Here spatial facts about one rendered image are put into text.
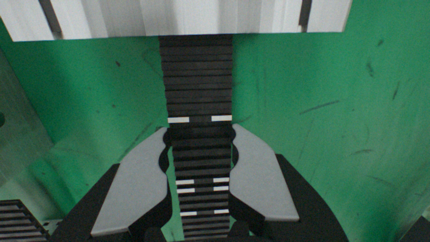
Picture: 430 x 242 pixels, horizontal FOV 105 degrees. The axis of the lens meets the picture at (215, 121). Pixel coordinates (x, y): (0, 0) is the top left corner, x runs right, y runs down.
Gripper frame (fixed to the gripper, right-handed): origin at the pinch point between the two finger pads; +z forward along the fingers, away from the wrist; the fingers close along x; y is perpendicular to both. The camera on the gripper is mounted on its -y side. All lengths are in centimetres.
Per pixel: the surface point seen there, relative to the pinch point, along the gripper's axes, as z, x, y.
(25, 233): -1.2, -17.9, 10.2
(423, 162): 2.3, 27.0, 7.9
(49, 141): 1.9, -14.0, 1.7
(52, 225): 1.5, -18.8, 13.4
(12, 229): -1.2, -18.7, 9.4
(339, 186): 2.3, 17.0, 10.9
